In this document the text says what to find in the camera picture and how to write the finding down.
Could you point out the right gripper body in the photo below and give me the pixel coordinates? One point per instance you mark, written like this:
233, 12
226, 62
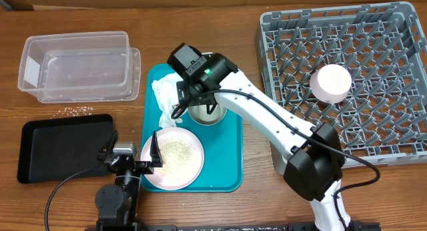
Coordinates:
187, 89

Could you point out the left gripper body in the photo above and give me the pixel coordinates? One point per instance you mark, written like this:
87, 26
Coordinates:
143, 167

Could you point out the grey bowl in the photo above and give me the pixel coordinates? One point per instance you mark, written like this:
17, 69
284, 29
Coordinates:
207, 114

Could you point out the white napkin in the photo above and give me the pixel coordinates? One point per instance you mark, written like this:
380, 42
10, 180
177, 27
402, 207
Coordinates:
165, 92

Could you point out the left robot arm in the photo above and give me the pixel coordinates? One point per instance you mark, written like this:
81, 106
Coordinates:
117, 202

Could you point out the pink plate with rice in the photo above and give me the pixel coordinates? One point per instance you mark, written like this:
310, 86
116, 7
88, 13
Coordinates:
182, 158

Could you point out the teal plastic tray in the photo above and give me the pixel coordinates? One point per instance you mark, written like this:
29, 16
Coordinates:
222, 142

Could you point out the spilled rice grains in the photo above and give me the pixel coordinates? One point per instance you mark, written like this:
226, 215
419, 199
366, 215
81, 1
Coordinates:
74, 112

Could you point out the black tray bin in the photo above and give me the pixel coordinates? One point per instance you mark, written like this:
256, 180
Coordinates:
52, 150

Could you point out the clear plastic bin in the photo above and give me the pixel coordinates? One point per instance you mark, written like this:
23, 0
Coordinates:
80, 67

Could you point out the grey dish rack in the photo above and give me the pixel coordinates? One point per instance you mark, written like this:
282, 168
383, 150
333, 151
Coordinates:
383, 46

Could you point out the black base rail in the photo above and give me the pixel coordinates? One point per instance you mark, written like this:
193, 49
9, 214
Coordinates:
294, 226

